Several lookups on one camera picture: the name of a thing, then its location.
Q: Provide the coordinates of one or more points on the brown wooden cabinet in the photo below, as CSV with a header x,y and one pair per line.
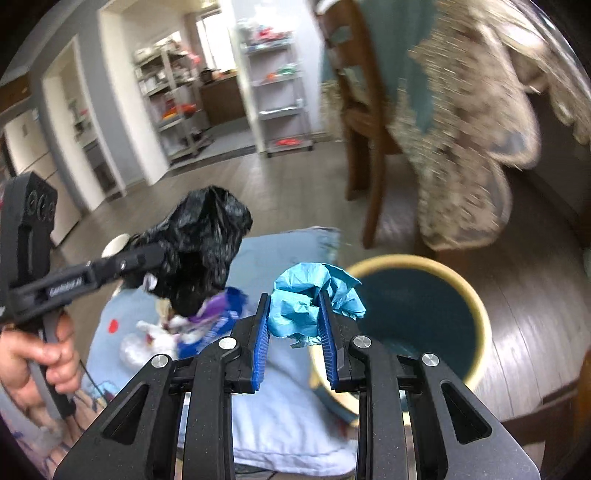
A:
x,y
224,101

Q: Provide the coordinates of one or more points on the light blue paper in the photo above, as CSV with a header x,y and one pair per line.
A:
x,y
300,304

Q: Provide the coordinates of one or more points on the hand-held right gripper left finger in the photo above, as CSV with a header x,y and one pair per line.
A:
x,y
261,341

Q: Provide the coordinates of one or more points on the person's left hand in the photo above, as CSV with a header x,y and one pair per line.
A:
x,y
23,353

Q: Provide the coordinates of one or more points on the white storage rack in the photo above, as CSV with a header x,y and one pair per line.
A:
x,y
277,87

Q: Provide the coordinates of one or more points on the white plastic bag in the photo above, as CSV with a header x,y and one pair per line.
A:
x,y
138,348

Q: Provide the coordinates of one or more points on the white refrigerator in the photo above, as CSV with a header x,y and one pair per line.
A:
x,y
37,147

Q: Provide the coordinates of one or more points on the white round object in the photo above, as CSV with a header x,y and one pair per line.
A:
x,y
115,245

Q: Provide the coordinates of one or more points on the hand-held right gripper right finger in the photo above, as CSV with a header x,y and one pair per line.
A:
x,y
328,344

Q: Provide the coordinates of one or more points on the light blue blanket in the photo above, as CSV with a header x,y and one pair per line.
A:
x,y
281,415

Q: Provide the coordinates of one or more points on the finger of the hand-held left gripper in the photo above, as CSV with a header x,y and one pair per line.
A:
x,y
134,261

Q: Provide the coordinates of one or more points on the black plastic bag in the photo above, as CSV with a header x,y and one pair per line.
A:
x,y
203,244

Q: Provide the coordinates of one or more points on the grey metal shelf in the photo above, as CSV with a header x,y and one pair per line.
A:
x,y
168,101

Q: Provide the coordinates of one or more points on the yellow rimmed teal bin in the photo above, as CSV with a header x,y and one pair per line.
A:
x,y
415,304

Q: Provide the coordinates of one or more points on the blue purple snack wrapper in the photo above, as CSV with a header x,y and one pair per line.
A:
x,y
221,318

